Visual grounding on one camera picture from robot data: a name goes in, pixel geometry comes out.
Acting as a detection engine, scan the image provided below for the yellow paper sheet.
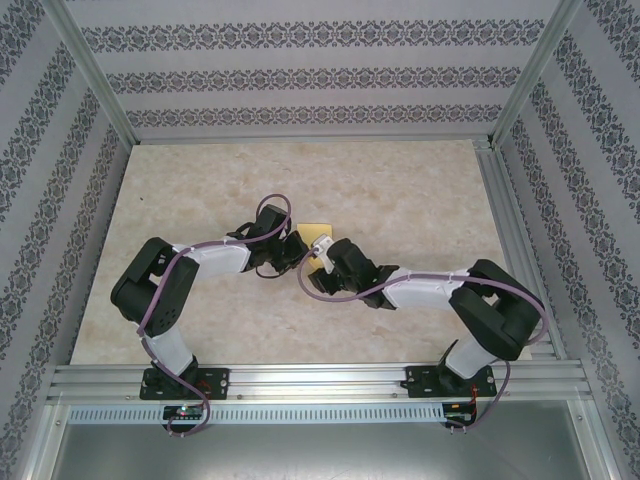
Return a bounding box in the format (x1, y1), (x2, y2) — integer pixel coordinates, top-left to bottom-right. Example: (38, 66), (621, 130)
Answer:
(296, 222), (335, 287)

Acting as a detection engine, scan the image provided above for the grey metal shelf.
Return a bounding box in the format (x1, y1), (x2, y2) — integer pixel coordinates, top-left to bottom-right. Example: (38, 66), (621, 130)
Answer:
(49, 422), (609, 480)

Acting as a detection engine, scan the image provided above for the long aluminium mounting rail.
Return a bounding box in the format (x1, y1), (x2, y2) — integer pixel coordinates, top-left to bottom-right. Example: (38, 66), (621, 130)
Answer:
(47, 363), (586, 401)

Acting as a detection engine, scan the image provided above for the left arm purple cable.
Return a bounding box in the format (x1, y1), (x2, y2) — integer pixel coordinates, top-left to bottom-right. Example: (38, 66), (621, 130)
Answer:
(137, 192), (296, 439)

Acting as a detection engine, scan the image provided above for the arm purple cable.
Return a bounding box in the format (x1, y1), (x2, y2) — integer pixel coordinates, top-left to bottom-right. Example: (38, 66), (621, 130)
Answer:
(137, 192), (296, 439)
(297, 242), (546, 434)

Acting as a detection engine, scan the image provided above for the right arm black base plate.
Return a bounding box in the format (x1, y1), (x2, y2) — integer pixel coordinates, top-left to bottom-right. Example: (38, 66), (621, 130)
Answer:
(405, 364), (496, 400)

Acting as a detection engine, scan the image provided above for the slotted grey cable duct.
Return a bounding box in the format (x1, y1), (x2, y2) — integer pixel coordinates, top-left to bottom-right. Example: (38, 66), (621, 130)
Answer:
(67, 402), (446, 424)

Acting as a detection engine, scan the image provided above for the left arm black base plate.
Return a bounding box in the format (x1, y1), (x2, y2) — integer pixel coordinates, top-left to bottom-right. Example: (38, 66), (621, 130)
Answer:
(141, 367), (231, 401)

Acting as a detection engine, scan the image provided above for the aluminium side rail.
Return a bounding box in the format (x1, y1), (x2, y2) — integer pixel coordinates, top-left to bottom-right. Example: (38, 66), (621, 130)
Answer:
(474, 139), (569, 361)

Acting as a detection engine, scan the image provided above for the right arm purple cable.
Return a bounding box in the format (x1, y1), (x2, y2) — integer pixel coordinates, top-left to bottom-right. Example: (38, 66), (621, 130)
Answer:
(297, 242), (546, 434)

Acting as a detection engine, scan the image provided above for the aluminium frame post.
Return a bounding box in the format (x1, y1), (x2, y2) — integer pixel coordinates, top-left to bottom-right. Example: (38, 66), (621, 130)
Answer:
(39, 0), (139, 146)
(489, 0), (584, 146)

